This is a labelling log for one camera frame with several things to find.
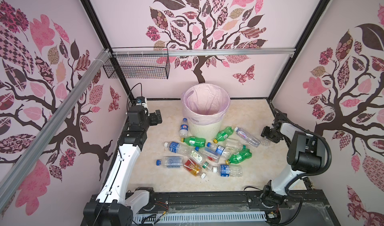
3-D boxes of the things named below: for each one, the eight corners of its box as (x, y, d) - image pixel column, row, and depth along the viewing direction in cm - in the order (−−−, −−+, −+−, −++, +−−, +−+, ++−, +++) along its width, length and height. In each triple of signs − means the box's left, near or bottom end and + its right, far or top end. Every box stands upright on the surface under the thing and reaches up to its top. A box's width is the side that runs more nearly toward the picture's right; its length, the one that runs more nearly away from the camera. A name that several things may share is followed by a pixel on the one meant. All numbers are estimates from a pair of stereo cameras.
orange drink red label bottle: (183, 167, 86) (182, 164, 82) (188, 160, 89) (188, 157, 85) (203, 181, 81) (203, 179, 77) (207, 174, 84) (208, 171, 80)
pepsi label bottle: (179, 138, 98) (179, 135, 95) (181, 121, 108) (180, 117, 104) (187, 138, 98) (187, 135, 95) (188, 121, 108) (188, 117, 104)
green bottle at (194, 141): (180, 144, 94) (180, 142, 92) (182, 137, 98) (181, 134, 95) (205, 148, 93) (205, 145, 90) (205, 140, 96) (206, 137, 93)
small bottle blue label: (205, 147, 93) (206, 144, 90) (209, 142, 96) (209, 139, 93) (227, 160, 88) (228, 157, 85) (230, 153, 91) (232, 151, 88)
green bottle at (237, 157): (228, 168, 85) (229, 165, 82) (222, 157, 89) (223, 154, 86) (250, 157, 89) (252, 154, 86) (244, 147, 93) (245, 144, 90)
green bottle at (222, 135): (217, 146, 94) (218, 143, 91) (211, 141, 97) (212, 137, 93) (232, 132, 101) (234, 129, 98) (226, 128, 104) (227, 124, 100)
